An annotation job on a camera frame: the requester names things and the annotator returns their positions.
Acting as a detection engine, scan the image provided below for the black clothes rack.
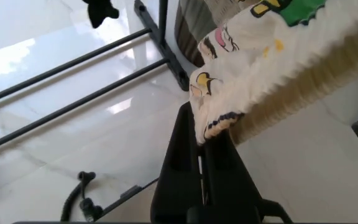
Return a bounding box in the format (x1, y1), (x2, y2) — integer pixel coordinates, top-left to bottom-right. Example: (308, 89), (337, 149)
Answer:
(0, 0), (190, 203)

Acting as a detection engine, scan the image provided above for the white laundry basket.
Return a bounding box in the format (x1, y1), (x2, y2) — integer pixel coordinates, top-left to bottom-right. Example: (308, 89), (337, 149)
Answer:
(174, 0), (260, 68)

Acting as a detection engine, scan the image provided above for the cream printed garment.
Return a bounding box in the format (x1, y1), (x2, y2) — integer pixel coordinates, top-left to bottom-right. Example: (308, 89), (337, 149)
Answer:
(188, 0), (358, 146)

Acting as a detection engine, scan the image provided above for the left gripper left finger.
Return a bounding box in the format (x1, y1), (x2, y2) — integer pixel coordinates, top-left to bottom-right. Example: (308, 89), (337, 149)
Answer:
(150, 101), (204, 223)

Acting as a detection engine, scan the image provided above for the black garment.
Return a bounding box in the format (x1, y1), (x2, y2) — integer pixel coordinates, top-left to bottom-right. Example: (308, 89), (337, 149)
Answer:
(81, 0), (120, 29)

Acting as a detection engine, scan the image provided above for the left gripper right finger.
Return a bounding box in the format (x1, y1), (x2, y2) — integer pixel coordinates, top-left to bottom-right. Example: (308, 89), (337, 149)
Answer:
(202, 130), (265, 223)

